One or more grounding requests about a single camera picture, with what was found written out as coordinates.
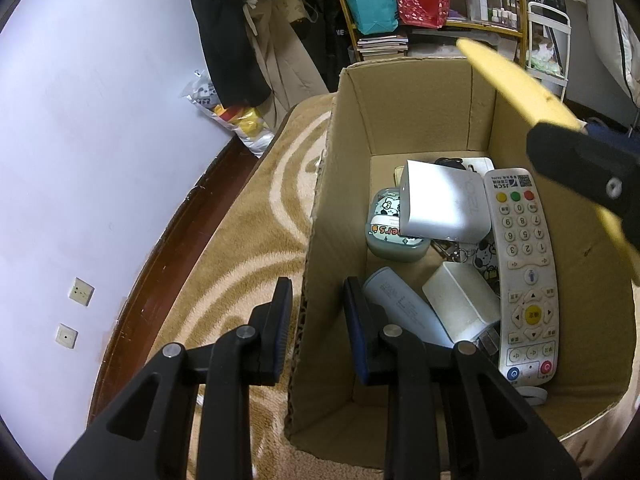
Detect green cartoon earbuds case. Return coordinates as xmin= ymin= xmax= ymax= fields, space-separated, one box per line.
xmin=366 ymin=188 xmax=431 ymax=262

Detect white charger plug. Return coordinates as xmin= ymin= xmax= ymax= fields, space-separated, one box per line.
xmin=422 ymin=261 xmax=501 ymax=342

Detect snack plastic bag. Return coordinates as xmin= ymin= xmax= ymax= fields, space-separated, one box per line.
xmin=180 ymin=72 xmax=274 ymax=158

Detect white square device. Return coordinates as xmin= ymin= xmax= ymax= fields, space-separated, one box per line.
xmin=399 ymin=159 xmax=491 ymax=244

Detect white bottles on shelf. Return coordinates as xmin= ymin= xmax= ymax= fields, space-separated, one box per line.
xmin=471 ymin=0 xmax=520 ymax=29

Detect cartoon dog keychain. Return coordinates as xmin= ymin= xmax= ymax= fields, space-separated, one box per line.
xmin=460 ymin=240 xmax=500 ymax=294

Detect lower white wall socket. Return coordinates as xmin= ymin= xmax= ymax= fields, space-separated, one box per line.
xmin=54 ymin=324 xmax=78 ymax=349

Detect black hanging coat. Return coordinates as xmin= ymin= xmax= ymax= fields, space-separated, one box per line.
xmin=191 ymin=0 xmax=271 ymax=107

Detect beige hanging coat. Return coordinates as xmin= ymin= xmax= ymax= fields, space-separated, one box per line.
xmin=244 ymin=0 xmax=329 ymax=129

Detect white wire trolley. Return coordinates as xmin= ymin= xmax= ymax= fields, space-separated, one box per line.
xmin=525 ymin=1 xmax=572 ymax=102

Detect white wall socket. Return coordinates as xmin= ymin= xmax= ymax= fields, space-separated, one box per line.
xmin=68 ymin=278 xmax=94 ymax=307
xmin=54 ymin=324 xmax=78 ymax=349

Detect white tape roll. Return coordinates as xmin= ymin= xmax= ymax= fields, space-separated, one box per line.
xmin=515 ymin=386 xmax=548 ymax=406

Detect wooden shelf rack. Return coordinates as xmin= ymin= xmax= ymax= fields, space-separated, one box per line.
xmin=338 ymin=0 xmax=527 ymax=62

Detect upper white wall socket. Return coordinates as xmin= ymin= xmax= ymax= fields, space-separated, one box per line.
xmin=68 ymin=278 xmax=94 ymax=307

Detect yellow banana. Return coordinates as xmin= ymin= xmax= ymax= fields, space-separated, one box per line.
xmin=457 ymin=38 xmax=639 ymax=286

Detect white remote control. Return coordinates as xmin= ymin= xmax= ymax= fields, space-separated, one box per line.
xmin=484 ymin=168 xmax=560 ymax=387

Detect tan patterned carpet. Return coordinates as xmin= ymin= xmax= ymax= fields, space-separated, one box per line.
xmin=130 ymin=91 xmax=640 ymax=480

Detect brown cardboard box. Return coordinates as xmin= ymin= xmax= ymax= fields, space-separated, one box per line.
xmin=284 ymin=58 xmax=637 ymax=468

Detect flat white box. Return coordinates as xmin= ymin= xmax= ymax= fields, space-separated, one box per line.
xmin=461 ymin=157 xmax=495 ymax=177

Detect stack of books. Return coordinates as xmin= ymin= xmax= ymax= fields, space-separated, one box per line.
xmin=356 ymin=35 xmax=409 ymax=58

